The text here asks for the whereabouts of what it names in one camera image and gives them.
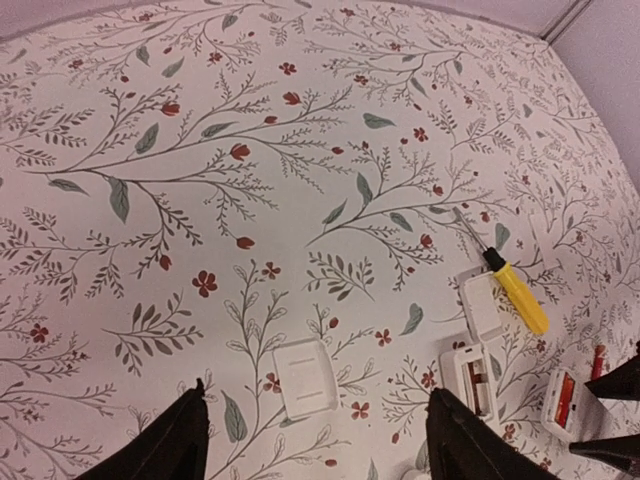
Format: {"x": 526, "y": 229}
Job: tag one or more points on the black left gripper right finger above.
{"x": 461, "y": 446}

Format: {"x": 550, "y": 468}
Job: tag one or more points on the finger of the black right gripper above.
{"x": 621, "y": 453}
{"x": 623, "y": 383}

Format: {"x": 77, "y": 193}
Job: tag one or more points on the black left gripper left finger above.
{"x": 174, "y": 446}

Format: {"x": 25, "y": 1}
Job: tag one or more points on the white remote control with batteries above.
{"x": 466, "y": 372}

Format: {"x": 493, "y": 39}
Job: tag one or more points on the yellow handled screwdriver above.
{"x": 517, "y": 291}

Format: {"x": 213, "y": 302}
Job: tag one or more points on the small white battery cover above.
{"x": 476, "y": 294}

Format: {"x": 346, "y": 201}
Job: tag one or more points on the red loose battery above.
{"x": 598, "y": 362}

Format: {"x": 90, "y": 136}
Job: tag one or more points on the floral patterned table mat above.
{"x": 187, "y": 186}

